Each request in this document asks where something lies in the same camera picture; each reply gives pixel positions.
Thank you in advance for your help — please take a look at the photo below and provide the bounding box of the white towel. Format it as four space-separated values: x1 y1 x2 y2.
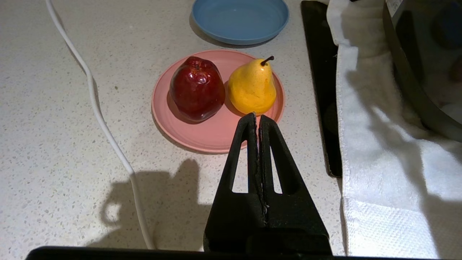
327 0 462 260

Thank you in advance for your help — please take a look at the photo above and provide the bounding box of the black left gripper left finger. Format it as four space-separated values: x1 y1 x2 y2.
203 112 268 254

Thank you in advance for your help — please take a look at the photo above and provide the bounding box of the white cable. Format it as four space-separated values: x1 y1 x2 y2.
44 0 156 250

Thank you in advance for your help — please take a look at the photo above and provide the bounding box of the black flat strip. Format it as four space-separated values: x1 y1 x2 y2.
301 0 343 178

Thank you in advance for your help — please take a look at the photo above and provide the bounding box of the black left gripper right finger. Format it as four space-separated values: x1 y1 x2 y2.
258 115 333 255

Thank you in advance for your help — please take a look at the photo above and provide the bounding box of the pink plate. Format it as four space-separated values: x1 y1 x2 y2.
152 50 286 154

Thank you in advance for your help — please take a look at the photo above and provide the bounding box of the yellow pear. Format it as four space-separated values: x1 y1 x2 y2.
227 56 278 115

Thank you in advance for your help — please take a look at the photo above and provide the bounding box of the blue plate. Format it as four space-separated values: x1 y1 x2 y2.
191 0 290 46

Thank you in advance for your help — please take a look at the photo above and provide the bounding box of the red apple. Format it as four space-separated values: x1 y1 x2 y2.
170 56 226 122

